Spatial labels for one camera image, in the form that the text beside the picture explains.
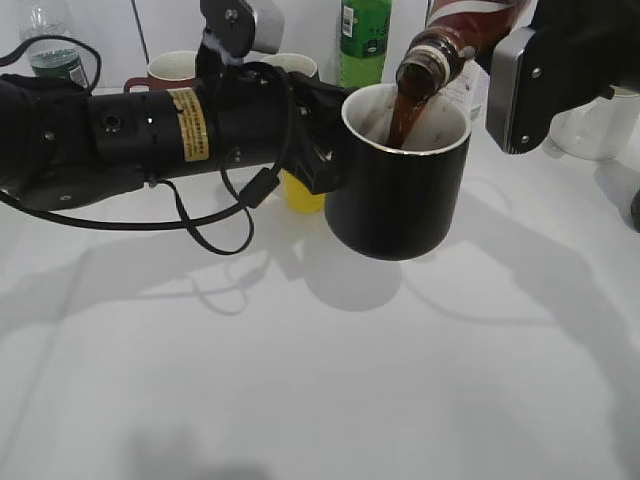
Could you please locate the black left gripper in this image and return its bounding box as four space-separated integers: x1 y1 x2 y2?
283 72 357 194

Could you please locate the black ceramic mug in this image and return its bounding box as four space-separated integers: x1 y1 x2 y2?
324 84 472 261

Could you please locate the brown Nescafe coffee bottle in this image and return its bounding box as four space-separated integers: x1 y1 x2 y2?
396 1 530 100

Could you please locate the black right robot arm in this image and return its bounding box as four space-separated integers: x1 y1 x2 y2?
530 1 639 92

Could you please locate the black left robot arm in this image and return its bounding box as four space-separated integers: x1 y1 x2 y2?
1 69 348 211

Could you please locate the yellow paper cup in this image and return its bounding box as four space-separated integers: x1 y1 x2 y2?
282 170 326 214

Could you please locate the grey ceramic mug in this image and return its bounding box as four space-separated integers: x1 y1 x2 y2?
261 53 320 80

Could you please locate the green soda bottle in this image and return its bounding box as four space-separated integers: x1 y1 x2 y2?
339 0 392 88

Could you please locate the red ceramic mug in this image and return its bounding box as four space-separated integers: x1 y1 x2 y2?
123 51 197 93

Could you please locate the white plastic bottle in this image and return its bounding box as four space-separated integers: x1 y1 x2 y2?
444 61 488 120

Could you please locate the clear water bottle green label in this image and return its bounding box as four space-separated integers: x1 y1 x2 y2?
17 0 89 88

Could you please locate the white ceramic mug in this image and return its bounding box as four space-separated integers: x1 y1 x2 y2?
549 87 639 161

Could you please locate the dark object at right edge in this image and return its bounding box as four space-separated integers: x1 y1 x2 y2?
630 190 640 232

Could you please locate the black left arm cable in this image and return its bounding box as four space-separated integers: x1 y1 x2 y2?
0 35 294 255

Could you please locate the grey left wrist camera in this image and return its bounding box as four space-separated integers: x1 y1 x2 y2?
199 0 285 61

